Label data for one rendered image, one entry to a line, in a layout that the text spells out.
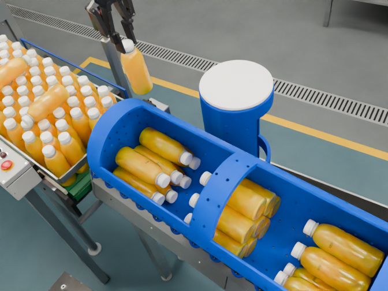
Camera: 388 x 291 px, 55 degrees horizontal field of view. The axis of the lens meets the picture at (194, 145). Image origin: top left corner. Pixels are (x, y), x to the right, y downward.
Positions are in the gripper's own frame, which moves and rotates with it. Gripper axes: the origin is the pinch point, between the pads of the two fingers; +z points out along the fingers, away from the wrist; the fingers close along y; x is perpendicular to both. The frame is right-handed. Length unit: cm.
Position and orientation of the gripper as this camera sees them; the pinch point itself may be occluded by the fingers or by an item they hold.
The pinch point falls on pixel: (123, 37)
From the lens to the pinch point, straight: 108.5
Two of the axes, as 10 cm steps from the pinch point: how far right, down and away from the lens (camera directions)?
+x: -7.7, -4.6, 4.4
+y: 6.2, -7.0, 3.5
